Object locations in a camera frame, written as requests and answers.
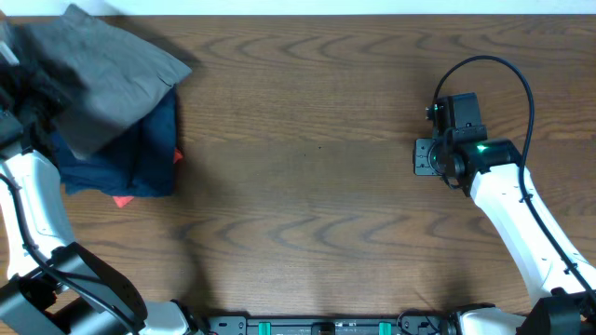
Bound grey shorts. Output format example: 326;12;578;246
1;4;192;159

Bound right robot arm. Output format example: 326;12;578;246
413;139;595;334

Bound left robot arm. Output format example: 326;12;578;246
1;63;209;334

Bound folded navy blue garment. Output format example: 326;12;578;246
51;89;178;197

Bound red cloth under navy garment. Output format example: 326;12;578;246
113;148;183;208

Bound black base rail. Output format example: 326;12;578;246
206;314;448;335

